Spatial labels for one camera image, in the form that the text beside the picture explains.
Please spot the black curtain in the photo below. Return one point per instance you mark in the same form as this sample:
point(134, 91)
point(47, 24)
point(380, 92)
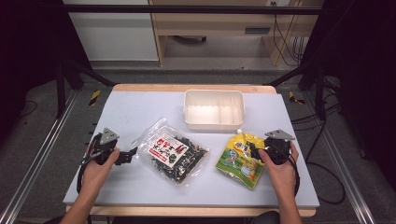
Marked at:
point(361, 77)
point(31, 46)

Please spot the light wooden desk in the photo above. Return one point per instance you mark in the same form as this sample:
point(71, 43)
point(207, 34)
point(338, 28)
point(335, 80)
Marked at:
point(218, 23)

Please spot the yellow green spout pouch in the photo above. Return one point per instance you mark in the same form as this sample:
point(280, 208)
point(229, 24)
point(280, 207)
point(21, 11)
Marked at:
point(241, 161)

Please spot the person's right hand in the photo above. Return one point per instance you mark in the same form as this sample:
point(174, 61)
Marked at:
point(281, 177)

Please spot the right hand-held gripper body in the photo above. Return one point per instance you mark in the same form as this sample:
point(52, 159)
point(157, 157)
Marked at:
point(277, 148)

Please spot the white plastic divided container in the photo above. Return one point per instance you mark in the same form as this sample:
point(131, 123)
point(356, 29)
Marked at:
point(214, 109)

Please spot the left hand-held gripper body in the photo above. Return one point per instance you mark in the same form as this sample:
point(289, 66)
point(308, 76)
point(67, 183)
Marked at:
point(107, 137)

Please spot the black horizontal frame bar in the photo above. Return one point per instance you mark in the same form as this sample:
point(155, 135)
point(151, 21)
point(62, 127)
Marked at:
point(193, 9)

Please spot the clear bag of dried seaweed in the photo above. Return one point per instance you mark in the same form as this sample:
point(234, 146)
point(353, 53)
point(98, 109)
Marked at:
point(172, 153)

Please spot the white table mat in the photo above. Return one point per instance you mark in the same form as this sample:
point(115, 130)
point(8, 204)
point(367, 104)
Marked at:
point(205, 193)

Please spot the aluminium floor rail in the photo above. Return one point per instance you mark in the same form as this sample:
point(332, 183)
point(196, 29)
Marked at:
point(40, 152)
point(339, 158)

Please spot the person's left hand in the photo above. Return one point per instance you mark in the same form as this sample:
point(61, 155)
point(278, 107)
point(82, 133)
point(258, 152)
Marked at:
point(95, 172)

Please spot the white cabinet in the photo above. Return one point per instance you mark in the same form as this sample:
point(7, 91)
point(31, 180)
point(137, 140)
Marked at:
point(115, 34)

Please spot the wooden table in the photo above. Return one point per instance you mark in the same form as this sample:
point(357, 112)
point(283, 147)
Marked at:
point(193, 87)

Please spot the person's dark clothing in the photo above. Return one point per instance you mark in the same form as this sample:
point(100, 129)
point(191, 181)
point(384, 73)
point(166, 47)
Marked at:
point(264, 218)

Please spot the yellow black tape strip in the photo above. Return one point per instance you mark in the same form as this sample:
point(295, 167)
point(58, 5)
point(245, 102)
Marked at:
point(95, 97)
point(294, 98)

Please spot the black metal stand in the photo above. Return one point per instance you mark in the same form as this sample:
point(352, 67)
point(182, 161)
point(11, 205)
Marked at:
point(319, 90)
point(62, 90)

